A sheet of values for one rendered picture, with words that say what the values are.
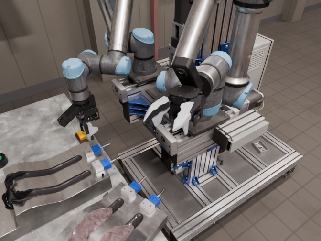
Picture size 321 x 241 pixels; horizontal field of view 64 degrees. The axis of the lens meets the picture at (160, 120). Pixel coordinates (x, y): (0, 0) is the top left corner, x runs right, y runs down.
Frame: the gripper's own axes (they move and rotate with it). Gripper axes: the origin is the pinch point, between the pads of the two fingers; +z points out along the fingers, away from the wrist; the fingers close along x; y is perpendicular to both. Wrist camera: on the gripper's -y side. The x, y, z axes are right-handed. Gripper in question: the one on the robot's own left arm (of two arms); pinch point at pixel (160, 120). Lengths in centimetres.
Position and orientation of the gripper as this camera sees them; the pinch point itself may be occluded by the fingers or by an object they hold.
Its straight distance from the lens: 53.5
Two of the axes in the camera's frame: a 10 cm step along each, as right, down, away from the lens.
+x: -8.5, -2.3, 4.8
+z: -5.1, 5.6, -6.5
